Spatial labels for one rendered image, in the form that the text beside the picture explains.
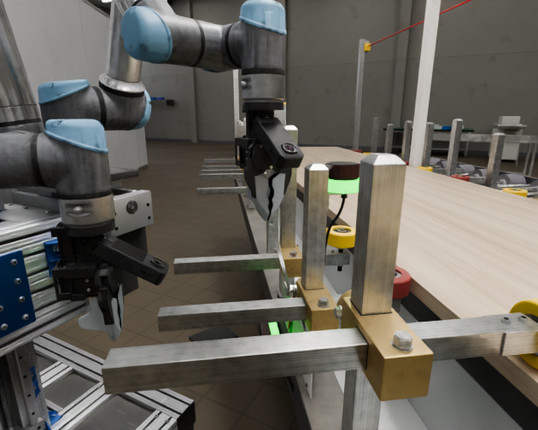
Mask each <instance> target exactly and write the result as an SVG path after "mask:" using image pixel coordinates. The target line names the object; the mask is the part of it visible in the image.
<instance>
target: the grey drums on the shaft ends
mask: <svg viewBox="0 0 538 430"><path fill-rule="evenodd" d="M431 164H436V165H439V166H440V169H442V168H447V161H441V160H440V159H439V158H430V165H431ZM456 168H463V169H464V171H463V173H471V175H472V176H478V177H486V174H487V169H476V170H475V168H474V166H473V165H457V166H456ZM498 181H503V182H504V184H526V181H525V178H524V176H523V175H521V174H501V175H499V176H498ZM530 187H537V188H538V180H535V181H534V182H532V183H531V184H530Z"/></svg>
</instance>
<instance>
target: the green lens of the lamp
mask: <svg viewBox="0 0 538 430"><path fill-rule="evenodd" d="M358 191H359V178H358V179H357V180H352V181H338V180H331V179H329V183H328V192H331V193H338V194H352V193H356V192H358Z"/></svg>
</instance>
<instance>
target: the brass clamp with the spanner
mask: <svg viewBox="0 0 538 430"><path fill-rule="evenodd" d="M295 285H296V287H297V296H296V298H301V297H302V298H303V300H304V302H305V304H306V320H304V321H305V324H306V325H307V329H308V331H309V332H313V331H323V330H333V329H338V328H339V319H336V318H335V316H334V308H335V307H336V301H335V300H334V299H333V298H332V296H331V294H330V292H329V291H328V289H327V288H326V286H325V285H324V288H321V289H308V290H306V289H305V288H304V286H303V284H302V282H301V277H300V278H299V279H298V280H297V281H296V283H295ZM320 297H326V298H327V299H328V300H329V304H330V306H329V307H328V308H320V307H318V302H319V298H320Z"/></svg>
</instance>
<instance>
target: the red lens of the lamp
mask: <svg viewBox="0 0 538 430"><path fill-rule="evenodd" d="M325 166H326V167H327V168H328V169H329V178H336V179H355V178H359V177H360V164H359V165H357V166H332V165H328V164H327V163H325Z"/></svg>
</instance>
